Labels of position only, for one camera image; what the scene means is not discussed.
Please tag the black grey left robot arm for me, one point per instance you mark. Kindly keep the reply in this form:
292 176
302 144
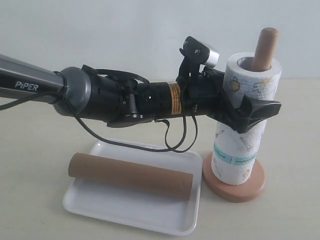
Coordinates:
123 99

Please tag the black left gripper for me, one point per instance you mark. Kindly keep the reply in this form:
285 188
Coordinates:
204 95

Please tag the printed white paper towel roll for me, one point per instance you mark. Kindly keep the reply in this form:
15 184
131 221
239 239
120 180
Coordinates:
235 151

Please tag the wooden paper towel holder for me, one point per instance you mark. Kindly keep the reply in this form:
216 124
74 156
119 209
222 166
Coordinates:
263 55

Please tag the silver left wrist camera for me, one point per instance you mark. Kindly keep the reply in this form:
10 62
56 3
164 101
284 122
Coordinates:
199 52

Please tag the brown cardboard tube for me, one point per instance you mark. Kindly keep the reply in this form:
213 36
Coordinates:
130 175

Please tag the white rectangular tray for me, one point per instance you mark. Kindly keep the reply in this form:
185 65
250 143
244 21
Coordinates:
156 213

